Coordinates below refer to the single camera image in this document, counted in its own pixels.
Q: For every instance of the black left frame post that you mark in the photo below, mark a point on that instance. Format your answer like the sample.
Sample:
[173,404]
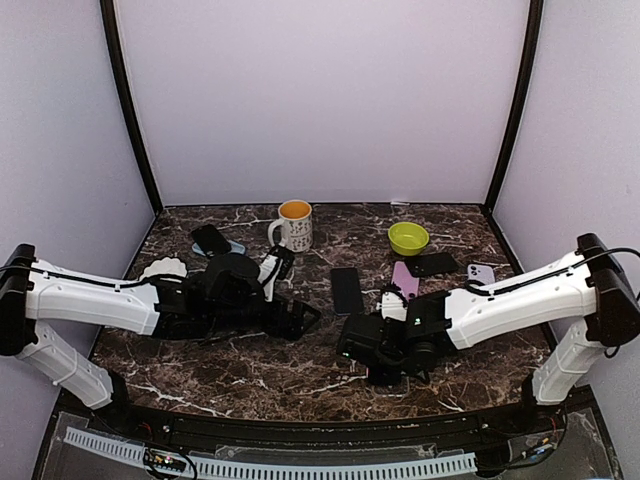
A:
[125,97]

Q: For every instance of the white slotted cable duct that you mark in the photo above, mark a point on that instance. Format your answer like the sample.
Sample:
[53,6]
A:
[166,464]

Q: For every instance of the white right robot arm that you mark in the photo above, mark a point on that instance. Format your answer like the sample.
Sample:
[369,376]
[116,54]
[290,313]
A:
[587,285]

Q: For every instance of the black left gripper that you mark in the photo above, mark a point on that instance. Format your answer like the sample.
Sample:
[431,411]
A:
[294,330]

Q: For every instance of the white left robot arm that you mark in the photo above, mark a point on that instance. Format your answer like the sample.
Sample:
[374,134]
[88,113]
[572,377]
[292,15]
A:
[166,302]

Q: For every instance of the black front table rail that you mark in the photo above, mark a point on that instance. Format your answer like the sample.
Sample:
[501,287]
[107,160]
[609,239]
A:
[475,430]

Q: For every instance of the white scalloped bowl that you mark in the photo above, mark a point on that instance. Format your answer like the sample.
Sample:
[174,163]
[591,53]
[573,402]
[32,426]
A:
[167,267]

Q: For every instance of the lilac phone case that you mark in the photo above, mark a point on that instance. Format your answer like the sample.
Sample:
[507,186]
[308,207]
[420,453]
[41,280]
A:
[480,274]

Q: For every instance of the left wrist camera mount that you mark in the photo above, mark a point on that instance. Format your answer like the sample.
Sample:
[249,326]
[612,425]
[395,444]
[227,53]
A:
[275,266]

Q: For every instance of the white mug orange inside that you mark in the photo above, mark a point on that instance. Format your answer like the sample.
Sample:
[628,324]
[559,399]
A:
[293,229]

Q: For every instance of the black phone case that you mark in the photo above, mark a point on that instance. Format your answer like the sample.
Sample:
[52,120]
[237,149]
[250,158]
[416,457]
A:
[423,266]

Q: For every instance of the clear magsafe phone case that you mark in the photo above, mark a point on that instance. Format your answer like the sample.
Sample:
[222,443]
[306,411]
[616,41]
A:
[397,391]

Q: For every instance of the pink phone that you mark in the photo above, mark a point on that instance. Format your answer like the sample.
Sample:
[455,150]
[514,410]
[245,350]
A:
[402,278]

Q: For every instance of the black phone purple edge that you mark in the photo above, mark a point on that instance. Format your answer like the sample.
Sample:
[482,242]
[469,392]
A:
[346,291]

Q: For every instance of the light blue phone case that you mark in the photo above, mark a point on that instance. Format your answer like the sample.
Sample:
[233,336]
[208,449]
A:
[234,247]

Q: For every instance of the black right frame post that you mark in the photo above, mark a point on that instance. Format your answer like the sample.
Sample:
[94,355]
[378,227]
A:
[523,78]

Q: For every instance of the green bowl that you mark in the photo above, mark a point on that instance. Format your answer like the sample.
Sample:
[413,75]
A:
[408,238]

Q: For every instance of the black frame post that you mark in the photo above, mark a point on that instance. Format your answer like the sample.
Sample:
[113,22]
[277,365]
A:
[125,97]
[523,78]

